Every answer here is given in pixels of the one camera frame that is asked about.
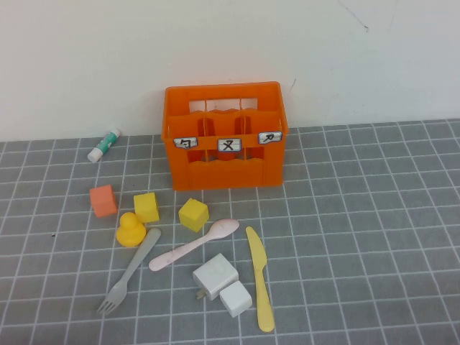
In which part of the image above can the pink plastic spoon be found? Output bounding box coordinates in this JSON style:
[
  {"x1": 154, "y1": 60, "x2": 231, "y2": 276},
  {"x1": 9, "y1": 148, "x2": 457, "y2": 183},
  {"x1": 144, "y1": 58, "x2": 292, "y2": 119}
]
[{"x1": 148, "y1": 218, "x2": 241, "y2": 272}]

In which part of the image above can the yellow plastic knife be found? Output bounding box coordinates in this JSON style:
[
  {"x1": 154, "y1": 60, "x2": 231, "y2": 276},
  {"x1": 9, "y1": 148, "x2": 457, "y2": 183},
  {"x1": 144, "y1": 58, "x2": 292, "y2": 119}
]
[{"x1": 245, "y1": 226, "x2": 276, "y2": 334}]

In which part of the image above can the grey plastic fork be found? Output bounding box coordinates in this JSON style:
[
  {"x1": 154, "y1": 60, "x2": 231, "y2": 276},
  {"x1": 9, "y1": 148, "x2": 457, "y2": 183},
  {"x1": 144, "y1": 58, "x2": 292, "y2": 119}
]
[{"x1": 96, "y1": 227, "x2": 162, "y2": 317}]

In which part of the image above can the orange plastic cutlery holder crate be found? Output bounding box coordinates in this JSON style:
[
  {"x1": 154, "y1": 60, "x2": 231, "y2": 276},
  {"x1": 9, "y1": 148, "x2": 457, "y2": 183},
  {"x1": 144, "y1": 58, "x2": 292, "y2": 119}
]
[{"x1": 160, "y1": 80, "x2": 290, "y2": 191}]

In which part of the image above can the paper label fork character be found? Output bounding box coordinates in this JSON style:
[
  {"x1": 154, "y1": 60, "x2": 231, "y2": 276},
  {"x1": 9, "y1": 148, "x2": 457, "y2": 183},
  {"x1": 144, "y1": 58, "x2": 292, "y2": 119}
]
[{"x1": 217, "y1": 137, "x2": 242, "y2": 152}]

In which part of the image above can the paper label spoon character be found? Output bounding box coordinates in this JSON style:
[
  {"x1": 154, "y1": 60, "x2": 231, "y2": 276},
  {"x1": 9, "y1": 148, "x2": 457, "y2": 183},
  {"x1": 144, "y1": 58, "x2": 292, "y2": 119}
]
[{"x1": 172, "y1": 136, "x2": 199, "y2": 150}]

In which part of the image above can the notched yellow foam cube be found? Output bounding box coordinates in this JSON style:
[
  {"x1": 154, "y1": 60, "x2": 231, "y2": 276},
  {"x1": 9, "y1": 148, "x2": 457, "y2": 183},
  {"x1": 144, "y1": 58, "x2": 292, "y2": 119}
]
[{"x1": 178, "y1": 197, "x2": 210, "y2": 233}]

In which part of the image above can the white charger plug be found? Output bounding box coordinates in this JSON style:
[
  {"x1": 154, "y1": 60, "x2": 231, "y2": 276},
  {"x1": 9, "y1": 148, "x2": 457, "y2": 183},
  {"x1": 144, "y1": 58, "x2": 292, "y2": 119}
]
[{"x1": 192, "y1": 252, "x2": 240, "y2": 302}]

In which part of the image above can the yellow rubber duck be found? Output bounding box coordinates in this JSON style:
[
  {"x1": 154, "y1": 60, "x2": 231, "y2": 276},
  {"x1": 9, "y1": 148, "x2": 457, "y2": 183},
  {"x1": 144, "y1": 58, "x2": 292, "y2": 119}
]
[{"x1": 115, "y1": 211, "x2": 147, "y2": 248}]

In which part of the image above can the small white cube adapter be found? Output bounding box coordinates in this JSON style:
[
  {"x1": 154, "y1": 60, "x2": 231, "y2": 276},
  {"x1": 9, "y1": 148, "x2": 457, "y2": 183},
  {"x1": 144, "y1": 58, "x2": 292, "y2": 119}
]
[{"x1": 218, "y1": 280, "x2": 253, "y2": 318}]

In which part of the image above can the orange foam cube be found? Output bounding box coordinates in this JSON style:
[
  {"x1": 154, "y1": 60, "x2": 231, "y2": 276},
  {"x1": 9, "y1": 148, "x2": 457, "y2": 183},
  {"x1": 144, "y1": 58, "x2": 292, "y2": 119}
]
[{"x1": 89, "y1": 184, "x2": 119, "y2": 219}]

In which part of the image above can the white green glue stick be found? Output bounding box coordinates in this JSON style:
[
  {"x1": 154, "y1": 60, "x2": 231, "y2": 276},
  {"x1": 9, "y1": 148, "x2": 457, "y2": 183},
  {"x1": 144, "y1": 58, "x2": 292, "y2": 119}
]
[{"x1": 87, "y1": 128, "x2": 121, "y2": 164}]

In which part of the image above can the grey grid table mat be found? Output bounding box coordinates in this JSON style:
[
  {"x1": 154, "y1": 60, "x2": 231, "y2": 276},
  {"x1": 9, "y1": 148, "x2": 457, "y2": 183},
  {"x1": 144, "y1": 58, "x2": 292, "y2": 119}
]
[{"x1": 0, "y1": 118, "x2": 460, "y2": 345}]

